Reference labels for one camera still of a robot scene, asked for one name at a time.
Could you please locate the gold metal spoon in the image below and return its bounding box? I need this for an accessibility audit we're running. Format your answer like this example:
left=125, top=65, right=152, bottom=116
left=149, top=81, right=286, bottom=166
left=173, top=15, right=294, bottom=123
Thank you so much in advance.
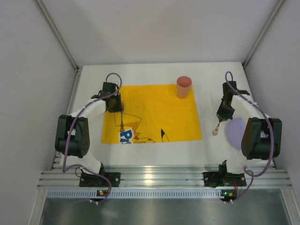
left=212, top=121, right=221, bottom=136

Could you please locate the purple metal fork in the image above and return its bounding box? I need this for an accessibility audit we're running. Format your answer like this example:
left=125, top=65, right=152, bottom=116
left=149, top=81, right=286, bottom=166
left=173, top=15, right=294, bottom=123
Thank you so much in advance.
left=120, top=111, right=125, bottom=133

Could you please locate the yellow printed cloth placemat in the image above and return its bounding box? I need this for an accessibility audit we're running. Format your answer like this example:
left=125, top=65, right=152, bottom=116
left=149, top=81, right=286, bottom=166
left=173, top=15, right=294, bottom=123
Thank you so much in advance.
left=101, top=84, right=202, bottom=144

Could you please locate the pink plastic cup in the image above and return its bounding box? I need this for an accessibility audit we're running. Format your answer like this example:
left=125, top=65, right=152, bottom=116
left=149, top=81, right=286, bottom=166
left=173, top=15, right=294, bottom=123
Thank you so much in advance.
left=176, top=76, right=192, bottom=99

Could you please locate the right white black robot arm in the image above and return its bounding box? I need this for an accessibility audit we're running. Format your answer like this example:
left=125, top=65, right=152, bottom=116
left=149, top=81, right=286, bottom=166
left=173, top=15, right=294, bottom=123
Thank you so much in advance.
left=217, top=81, right=282, bottom=178

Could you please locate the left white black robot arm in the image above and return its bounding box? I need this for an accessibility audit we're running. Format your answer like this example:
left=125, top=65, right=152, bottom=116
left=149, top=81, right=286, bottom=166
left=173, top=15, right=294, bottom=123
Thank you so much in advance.
left=55, top=82, right=122, bottom=174

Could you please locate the lilac plastic plate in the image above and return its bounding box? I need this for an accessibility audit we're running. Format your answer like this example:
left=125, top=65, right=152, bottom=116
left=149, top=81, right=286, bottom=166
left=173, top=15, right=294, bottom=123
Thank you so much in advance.
left=225, top=118, right=246, bottom=151

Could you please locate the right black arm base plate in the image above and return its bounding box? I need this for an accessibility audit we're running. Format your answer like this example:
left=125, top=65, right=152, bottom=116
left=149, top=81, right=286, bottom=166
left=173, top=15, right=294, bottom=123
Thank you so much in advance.
left=203, top=172, right=247, bottom=188

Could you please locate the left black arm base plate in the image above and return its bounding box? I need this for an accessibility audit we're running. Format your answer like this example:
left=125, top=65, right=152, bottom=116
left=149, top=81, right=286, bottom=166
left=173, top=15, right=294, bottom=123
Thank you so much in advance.
left=79, top=172, right=121, bottom=188

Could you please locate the aluminium mounting rail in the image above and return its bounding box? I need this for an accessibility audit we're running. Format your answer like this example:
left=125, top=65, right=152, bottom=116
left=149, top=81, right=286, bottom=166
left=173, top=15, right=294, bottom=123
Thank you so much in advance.
left=37, top=166, right=292, bottom=189

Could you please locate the slotted grey cable duct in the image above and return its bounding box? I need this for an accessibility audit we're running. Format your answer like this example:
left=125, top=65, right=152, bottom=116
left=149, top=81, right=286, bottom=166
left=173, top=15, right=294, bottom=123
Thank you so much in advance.
left=47, top=189, right=236, bottom=199

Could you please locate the aluminium frame post right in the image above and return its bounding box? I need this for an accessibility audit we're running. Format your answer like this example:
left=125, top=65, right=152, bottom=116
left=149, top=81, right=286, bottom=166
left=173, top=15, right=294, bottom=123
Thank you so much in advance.
left=242, top=0, right=287, bottom=69

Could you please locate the aluminium frame post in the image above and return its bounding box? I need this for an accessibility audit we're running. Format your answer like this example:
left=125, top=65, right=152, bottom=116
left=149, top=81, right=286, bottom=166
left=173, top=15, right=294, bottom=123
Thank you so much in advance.
left=242, top=0, right=287, bottom=69
left=33, top=0, right=79, bottom=71

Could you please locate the aluminium frame post left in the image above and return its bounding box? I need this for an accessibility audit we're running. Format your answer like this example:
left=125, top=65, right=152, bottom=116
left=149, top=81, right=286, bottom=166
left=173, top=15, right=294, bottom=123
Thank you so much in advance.
left=33, top=0, right=79, bottom=71

